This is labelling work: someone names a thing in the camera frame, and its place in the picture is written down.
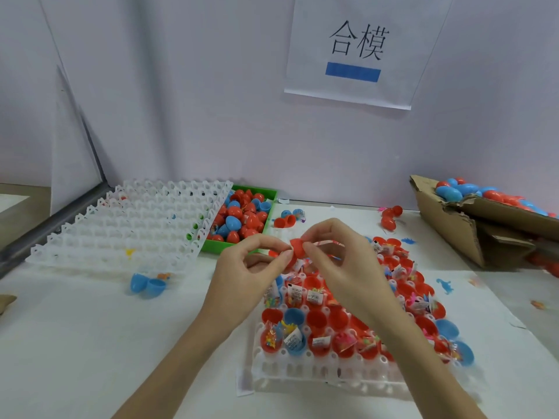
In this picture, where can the person's left hand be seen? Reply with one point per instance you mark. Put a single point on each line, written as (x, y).
(240, 288)

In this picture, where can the person's right hand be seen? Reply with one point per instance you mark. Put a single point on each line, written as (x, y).
(358, 275)

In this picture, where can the small capsule cluster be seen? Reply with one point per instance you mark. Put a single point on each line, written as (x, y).
(288, 216)

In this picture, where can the blue egg shell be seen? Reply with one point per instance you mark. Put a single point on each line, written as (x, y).
(148, 283)

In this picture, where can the cardboard box of capsules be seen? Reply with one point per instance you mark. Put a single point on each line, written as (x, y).
(445, 224)

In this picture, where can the clear plastic egg tray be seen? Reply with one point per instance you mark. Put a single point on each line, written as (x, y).
(306, 371)
(127, 222)

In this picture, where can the pile of finished eggs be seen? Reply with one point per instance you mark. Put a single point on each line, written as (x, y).
(485, 193)

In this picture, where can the person's left forearm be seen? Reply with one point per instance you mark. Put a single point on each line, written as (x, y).
(166, 379)

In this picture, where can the person's right forearm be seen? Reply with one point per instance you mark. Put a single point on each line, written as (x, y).
(432, 375)

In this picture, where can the small orange toy piece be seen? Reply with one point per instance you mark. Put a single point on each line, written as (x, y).
(164, 276)
(538, 303)

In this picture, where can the small blue toy piece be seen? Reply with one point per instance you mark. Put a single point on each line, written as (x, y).
(445, 285)

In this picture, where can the small white paper slip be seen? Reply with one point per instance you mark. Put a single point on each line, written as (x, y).
(244, 378)

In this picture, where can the green plastic tray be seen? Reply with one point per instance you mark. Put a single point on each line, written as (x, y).
(269, 192)

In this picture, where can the clear triangular panel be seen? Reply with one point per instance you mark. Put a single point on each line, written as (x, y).
(74, 152)

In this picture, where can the white paper sign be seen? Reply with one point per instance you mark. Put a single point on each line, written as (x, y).
(419, 56)

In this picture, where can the flat brown cardboard sheet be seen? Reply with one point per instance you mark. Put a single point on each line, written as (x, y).
(5, 303)

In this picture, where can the grey metal rail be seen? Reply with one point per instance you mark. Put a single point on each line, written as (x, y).
(48, 229)

